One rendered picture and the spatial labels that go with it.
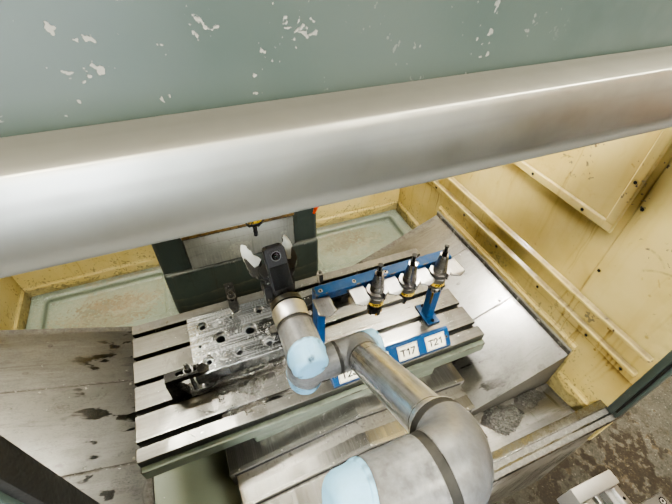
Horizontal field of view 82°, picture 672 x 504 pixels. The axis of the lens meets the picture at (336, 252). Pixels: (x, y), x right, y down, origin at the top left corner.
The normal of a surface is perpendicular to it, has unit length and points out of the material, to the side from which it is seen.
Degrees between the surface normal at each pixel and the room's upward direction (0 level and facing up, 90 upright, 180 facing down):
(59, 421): 24
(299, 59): 90
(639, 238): 89
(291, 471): 8
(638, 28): 90
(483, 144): 90
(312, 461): 8
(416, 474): 0
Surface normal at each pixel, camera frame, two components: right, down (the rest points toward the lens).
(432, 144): 0.37, 0.65
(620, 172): -0.93, 0.25
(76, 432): 0.40, -0.76
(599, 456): 0.02, -0.72
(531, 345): -0.36, -0.55
